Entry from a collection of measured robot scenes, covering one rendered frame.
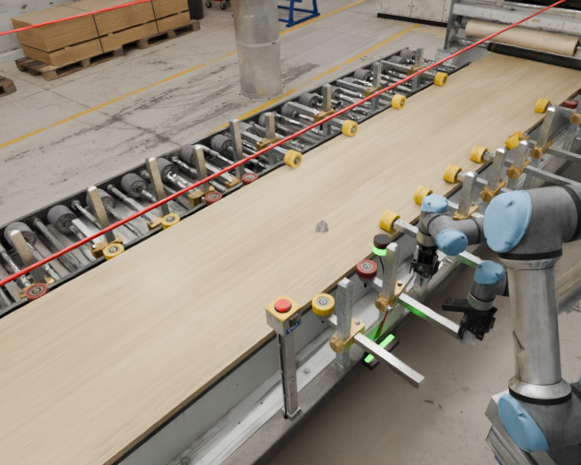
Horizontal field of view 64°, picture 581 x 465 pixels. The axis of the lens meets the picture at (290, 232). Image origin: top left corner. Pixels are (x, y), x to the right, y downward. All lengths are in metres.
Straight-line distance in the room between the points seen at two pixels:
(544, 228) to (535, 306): 0.16
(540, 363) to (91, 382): 1.25
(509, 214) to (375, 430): 1.65
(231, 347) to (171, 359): 0.19
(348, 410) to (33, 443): 1.45
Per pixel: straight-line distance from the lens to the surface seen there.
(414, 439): 2.45
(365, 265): 1.81
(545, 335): 1.06
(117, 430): 1.51
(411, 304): 1.76
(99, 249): 2.17
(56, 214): 2.51
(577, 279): 1.33
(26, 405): 1.68
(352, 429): 2.44
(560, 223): 1.02
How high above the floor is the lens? 2.14
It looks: 39 degrees down
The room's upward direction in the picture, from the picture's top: 3 degrees counter-clockwise
